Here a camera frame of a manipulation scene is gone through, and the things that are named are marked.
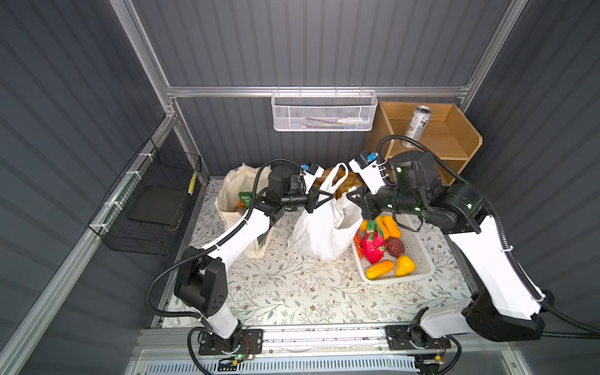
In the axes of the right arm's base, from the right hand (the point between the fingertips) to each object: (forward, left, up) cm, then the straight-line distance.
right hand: (350, 197), depth 59 cm
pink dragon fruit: (+4, -13, -31) cm, 34 cm away
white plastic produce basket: (+3, -29, -35) cm, 45 cm away
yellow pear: (-4, -23, -35) cm, 42 cm away
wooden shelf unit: (+41, -46, -11) cm, 63 cm away
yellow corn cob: (-4, -15, -37) cm, 40 cm away
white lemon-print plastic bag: (+1, +6, -19) cm, 20 cm away
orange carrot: (+7, -8, -37) cm, 38 cm away
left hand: (+11, +3, -12) cm, 16 cm away
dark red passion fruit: (+4, -22, -36) cm, 42 cm away
